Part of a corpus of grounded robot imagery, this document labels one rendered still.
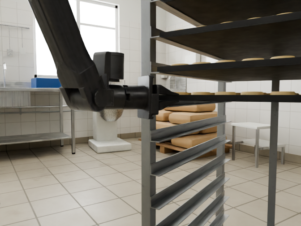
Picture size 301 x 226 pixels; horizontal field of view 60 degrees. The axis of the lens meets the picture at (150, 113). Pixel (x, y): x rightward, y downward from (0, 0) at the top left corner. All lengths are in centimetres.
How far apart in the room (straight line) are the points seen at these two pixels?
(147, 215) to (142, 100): 33
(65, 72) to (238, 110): 353
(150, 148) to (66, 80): 30
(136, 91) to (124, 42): 422
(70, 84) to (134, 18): 452
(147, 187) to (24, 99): 299
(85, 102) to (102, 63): 10
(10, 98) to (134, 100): 305
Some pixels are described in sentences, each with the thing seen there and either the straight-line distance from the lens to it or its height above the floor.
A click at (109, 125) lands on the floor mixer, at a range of 405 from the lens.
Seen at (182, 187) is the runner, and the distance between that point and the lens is 89.
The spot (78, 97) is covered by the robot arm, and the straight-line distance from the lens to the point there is 52.
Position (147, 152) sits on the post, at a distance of 71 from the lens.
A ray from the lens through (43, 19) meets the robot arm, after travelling 49.
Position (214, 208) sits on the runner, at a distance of 121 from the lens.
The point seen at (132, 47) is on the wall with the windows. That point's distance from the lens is 487.
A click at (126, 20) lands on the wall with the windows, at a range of 491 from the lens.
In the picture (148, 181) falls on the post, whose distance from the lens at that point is 73.
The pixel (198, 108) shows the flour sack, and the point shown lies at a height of 62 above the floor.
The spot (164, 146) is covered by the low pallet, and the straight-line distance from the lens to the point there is 356.
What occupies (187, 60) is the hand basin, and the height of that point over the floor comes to 137.
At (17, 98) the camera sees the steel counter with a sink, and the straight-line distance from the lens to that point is 359.
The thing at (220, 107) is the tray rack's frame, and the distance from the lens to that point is 125.
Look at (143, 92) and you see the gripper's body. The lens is 60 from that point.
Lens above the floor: 80
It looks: 4 degrees down
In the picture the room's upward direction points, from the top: straight up
